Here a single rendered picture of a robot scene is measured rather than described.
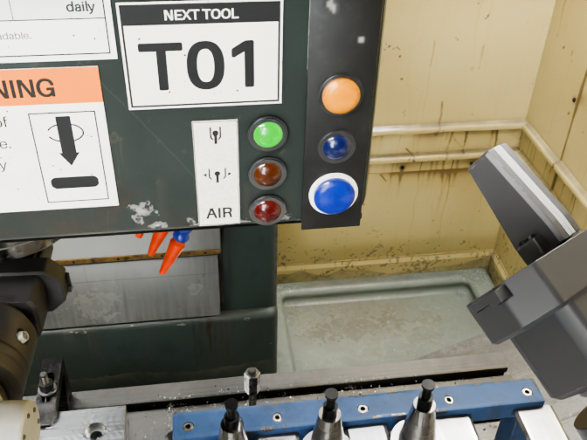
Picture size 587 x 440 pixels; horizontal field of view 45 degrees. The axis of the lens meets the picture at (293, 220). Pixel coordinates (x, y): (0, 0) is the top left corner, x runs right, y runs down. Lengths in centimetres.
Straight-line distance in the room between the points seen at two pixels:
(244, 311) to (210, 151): 106
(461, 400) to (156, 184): 57
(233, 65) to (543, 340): 24
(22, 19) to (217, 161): 15
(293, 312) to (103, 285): 68
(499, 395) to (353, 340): 95
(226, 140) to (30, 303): 31
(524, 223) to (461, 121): 141
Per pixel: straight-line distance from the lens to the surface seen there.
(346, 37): 46
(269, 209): 51
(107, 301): 146
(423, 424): 86
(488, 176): 39
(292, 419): 91
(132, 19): 45
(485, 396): 97
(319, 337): 189
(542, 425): 98
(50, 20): 45
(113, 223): 52
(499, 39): 173
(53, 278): 75
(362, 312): 196
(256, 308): 153
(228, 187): 51
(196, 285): 143
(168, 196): 51
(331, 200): 51
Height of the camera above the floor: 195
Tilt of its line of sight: 37 degrees down
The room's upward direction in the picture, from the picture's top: 2 degrees clockwise
